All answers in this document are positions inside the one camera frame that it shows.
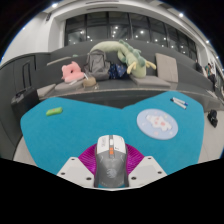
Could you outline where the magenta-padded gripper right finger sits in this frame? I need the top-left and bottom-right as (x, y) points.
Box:
(124, 143), (168, 188)

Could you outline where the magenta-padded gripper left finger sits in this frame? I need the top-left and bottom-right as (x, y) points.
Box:
(56, 143), (98, 188)

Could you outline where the grey white computer mouse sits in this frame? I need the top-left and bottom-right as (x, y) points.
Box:
(93, 134), (130, 189)

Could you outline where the round pale blue mouse pad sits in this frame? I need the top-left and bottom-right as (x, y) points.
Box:
(136, 108), (179, 141)

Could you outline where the small green eraser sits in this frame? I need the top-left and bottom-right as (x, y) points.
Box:
(45, 106), (64, 117)

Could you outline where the white marker with black cap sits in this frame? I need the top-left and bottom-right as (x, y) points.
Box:
(170, 98), (188, 110)

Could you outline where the white marker with blue cap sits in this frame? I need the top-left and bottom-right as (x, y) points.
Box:
(173, 96), (189, 107)

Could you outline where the black bag on floor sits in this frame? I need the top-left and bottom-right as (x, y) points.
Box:
(207, 109), (219, 128)

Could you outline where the flat grey seat cushion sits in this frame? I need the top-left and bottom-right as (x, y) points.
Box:
(36, 83), (57, 98)
(129, 75), (172, 89)
(54, 79), (84, 93)

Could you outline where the small tan woven pouch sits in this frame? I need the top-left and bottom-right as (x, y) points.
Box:
(82, 77), (98, 88)

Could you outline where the pink plush cushion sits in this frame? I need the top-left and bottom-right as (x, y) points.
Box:
(61, 61), (86, 84)

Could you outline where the upright grey seat cushion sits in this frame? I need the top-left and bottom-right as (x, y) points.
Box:
(154, 52), (180, 84)

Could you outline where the grey backpack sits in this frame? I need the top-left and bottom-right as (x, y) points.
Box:
(83, 49), (112, 82)

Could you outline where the green dragon plush toy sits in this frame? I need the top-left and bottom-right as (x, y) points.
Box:
(89, 39), (157, 79)

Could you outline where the person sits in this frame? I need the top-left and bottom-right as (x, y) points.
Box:
(195, 59), (204, 74)
(203, 63), (217, 84)

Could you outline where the dark glass window wall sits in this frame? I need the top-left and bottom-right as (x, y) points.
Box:
(64, 11), (198, 63)

